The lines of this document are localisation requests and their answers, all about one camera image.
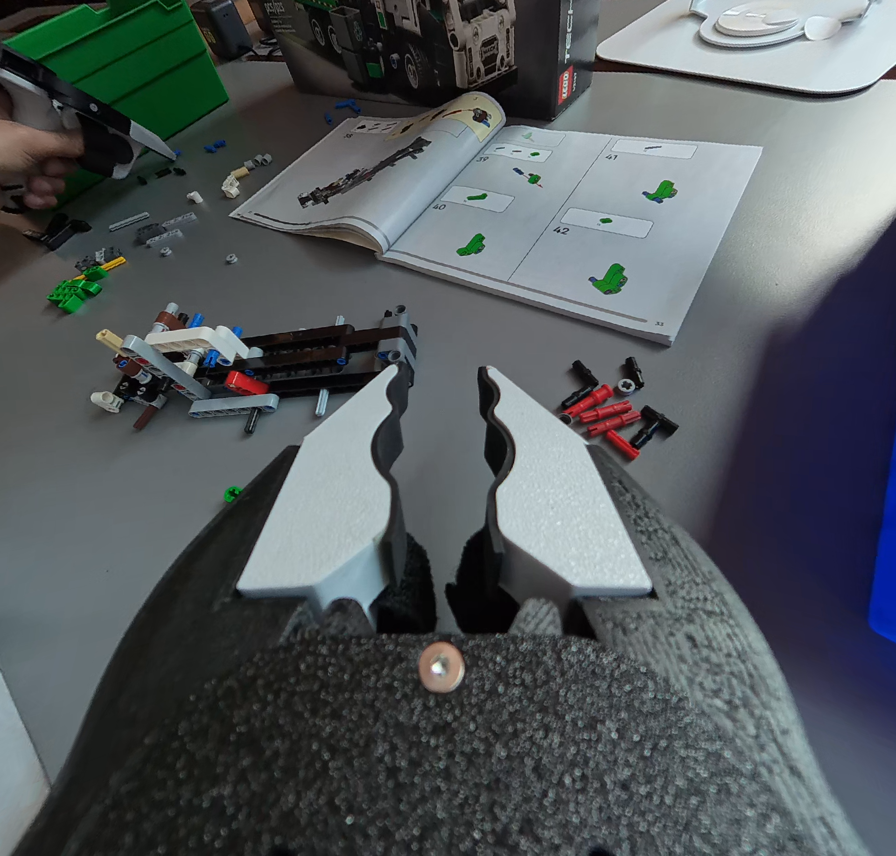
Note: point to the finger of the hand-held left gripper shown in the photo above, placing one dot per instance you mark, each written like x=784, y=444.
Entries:
x=150, y=140

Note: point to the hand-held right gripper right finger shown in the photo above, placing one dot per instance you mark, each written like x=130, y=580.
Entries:
x=567, y=513

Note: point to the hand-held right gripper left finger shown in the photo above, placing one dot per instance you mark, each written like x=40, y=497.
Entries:
x=329, y=513

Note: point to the black lego truck chassis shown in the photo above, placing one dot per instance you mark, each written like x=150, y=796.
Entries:
x=315, y=359

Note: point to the cluster of black lego pins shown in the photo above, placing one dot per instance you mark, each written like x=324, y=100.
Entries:
x=162, y=173

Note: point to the scattered blue lego pins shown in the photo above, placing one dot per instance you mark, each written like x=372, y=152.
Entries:
x=213, y=147

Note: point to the thin grey lego axle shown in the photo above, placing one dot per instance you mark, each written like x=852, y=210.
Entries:
x=129, y=222

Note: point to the dark grey lego piece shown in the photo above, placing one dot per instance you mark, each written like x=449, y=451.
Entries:
x=150, y=234

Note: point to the black lego connector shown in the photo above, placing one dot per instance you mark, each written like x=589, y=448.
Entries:
x=59, y=233

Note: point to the yellow lego axle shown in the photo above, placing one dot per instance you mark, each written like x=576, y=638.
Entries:
x=112, y=264

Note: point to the pile of green lego pieces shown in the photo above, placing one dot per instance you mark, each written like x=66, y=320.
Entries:
x=73, y=292

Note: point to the lego instruction booklet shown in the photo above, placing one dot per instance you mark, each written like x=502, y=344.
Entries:
x=595, y=240

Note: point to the dark lego set box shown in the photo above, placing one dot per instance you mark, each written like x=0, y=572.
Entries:
x=546, y=30

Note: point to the person's left hand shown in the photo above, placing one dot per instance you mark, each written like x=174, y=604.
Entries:
x=28, y=156

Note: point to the green plastic bin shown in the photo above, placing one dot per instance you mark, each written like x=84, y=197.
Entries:
x=140, y=65

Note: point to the pile of red black pins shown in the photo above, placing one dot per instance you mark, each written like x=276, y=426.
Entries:
x=609, y=411

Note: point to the dark grey power adapter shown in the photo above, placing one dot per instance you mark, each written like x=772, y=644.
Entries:
x=217, y=26

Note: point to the blue plastic bin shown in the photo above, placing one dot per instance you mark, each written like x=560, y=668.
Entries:
x=882, y=555

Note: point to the white stand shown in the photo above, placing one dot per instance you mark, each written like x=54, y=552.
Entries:
x=665, y=51

